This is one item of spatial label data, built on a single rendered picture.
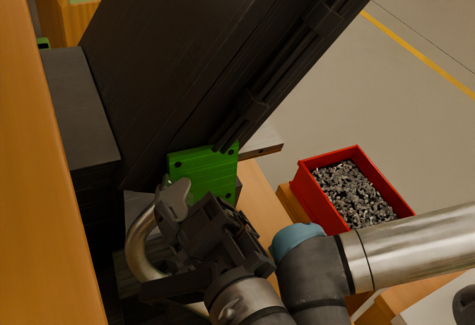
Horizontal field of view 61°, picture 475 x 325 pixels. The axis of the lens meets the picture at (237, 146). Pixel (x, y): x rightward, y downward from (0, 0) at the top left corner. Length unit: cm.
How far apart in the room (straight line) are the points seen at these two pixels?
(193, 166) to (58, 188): 40
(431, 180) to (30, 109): 260
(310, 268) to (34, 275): 36
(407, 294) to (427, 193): 159
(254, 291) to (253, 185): 65
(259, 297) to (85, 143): 37
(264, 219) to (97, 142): 50
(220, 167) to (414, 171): 218
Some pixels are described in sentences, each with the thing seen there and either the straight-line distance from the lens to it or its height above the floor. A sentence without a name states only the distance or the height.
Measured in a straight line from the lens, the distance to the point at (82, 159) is 64.
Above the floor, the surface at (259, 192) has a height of 90.
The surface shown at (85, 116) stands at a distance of 70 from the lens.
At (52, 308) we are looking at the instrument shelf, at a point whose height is 154.
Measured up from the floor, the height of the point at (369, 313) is 76.
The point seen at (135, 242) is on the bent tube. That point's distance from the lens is 63.
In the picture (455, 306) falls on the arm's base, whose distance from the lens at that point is 110.
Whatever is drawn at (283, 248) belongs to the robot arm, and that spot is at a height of 128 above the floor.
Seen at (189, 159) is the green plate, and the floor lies 126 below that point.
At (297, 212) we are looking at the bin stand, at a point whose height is 80.
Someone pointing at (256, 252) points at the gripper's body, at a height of 133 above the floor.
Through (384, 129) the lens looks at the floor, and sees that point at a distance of 291.
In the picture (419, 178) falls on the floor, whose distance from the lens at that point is 272.
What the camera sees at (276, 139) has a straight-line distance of 86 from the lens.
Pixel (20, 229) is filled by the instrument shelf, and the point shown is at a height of 154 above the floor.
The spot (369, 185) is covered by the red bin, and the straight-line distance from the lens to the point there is 123.
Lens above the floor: 172
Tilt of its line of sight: 46 degrees down
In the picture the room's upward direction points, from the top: 15 degrees clockwise
